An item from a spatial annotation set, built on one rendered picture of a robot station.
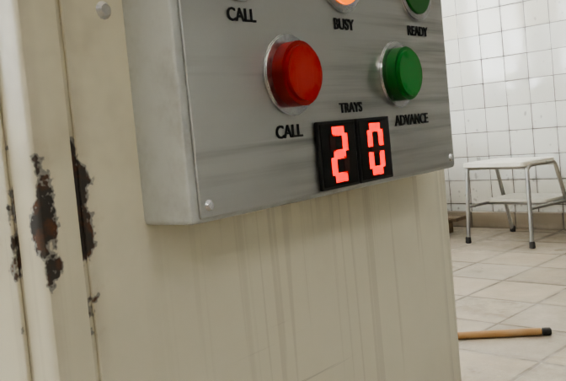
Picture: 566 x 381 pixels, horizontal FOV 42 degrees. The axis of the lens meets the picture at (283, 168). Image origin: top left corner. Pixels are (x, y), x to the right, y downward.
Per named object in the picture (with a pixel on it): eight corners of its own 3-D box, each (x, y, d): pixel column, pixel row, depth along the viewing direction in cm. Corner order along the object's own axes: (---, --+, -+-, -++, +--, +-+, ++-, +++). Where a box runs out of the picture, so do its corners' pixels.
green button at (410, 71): (375, 102, 42) (371, 49, 42) (402, 101, 44) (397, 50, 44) (400, 99, 41) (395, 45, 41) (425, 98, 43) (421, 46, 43)
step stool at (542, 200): (580, 235, 410) (574, 152, 408) (533, 249, 383) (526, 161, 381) (512, 231, 446) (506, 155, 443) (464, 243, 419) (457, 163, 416)
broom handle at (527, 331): (188, 354, 254) (187, 347, 254) (189, 352, 256) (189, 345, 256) (552, 335, 237) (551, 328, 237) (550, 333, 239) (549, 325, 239)
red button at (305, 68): (261, 109, 34) (255, 43, 34) (301, 107, 36) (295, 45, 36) (289, 105, 33) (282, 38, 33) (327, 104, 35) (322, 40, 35)
